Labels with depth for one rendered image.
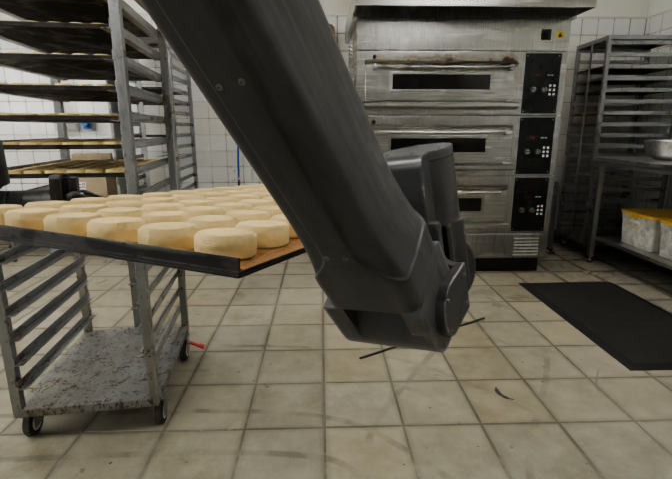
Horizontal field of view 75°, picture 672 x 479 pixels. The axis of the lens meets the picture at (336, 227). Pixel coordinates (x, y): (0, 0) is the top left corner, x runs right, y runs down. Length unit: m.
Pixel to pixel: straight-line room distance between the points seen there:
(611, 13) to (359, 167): 4.95
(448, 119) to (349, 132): 3.17
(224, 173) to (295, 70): 4.20
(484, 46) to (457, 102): 0.43
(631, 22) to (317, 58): 5.06
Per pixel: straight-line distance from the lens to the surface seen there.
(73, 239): 0.44
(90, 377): 2.06
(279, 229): 0.40
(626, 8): 5.21
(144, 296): 1.65
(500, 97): 3.47
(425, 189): 0.32
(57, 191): 0.73
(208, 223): 0.43
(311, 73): 0.19
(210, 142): 4.38
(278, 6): 0.18
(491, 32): 3.52
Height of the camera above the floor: 1.10
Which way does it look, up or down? 13 degrees down
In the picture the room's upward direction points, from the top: straight up
